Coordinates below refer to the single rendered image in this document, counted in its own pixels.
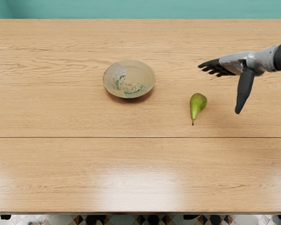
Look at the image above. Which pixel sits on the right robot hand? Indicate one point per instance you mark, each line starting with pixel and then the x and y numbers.
pixel 253 61

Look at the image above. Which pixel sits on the beige patterned plate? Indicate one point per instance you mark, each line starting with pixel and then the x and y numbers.
pixel 129 78

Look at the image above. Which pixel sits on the green pear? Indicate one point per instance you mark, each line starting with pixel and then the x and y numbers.
pixel 197 104

